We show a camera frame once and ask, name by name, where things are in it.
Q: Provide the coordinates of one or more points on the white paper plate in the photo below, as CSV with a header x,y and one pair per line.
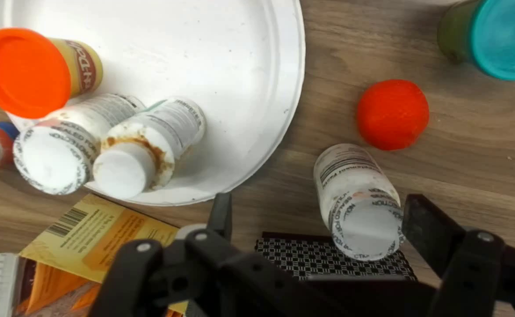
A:
x,y
241,60

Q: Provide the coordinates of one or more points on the orange lid yellow tub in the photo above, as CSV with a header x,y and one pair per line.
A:
x,y
40,74

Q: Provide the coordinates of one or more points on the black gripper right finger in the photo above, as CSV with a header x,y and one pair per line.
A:
x,y
476,266

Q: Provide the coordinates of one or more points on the green label pill bottle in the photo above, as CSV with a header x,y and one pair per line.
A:
x,y
142,152

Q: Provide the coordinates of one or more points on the yellow open cardboard box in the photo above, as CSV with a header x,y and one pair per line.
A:
x,y
60,272

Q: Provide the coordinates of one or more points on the small white pill bottle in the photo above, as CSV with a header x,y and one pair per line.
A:
x,y
357,203

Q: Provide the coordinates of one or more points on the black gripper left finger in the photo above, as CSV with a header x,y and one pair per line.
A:
x,y
146,277

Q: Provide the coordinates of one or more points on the orange plush ball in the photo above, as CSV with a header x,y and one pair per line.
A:
x,y
392,115

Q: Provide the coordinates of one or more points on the teal lid green tub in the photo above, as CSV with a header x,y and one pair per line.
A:
x,y
480,32

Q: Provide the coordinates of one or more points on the blue label white bottle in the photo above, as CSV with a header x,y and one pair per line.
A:
x,y
54,155

